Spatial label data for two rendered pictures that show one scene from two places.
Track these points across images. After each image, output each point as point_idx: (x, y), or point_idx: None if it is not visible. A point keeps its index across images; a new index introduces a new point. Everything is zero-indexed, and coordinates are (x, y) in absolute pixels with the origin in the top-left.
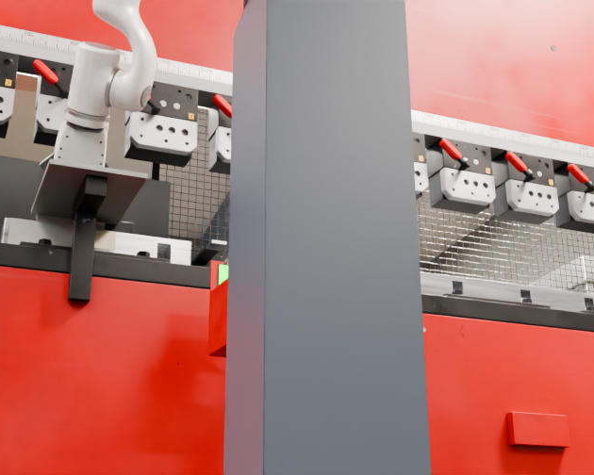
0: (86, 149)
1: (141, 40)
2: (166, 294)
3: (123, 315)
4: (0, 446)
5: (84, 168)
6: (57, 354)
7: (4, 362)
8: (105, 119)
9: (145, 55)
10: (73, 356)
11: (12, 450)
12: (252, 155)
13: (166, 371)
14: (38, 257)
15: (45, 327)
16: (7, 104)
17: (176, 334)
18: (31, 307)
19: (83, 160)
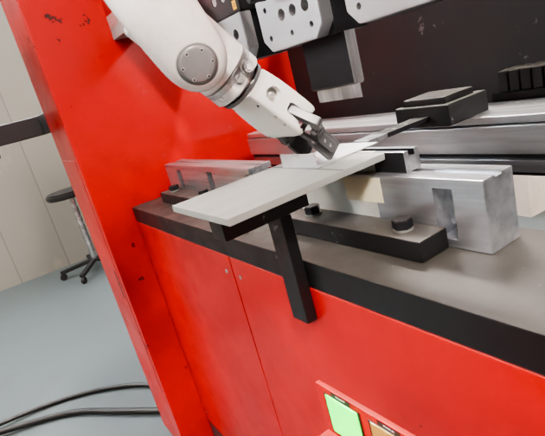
0: (257, 117)
1: (108, 3)
2: (385, 330)
3: (349, 342)
4: (307, 421)
5: (189, 215)
6: (314, 363)
7: (286, 355)
8: (227, 86)
9: (127, 22)
10: (324, 370)
11: (315, 429)
12: None
13: (409, 429)
14: (271, 261)
15: (298, 334)
16: (241, 36)
17: (410, 387)
18: (284, 311)
19: (269, 126)
